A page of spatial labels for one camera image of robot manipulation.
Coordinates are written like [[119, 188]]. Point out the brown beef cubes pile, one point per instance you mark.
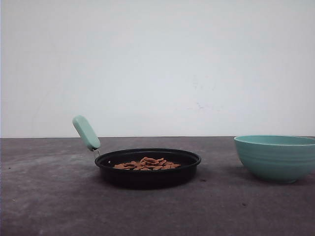
[[148, 164]]

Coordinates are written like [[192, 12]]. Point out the black frying pan teal handle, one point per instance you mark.
[[147, 179]]

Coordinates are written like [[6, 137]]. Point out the teal ceramic bowl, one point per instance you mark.
[[283, 159]]

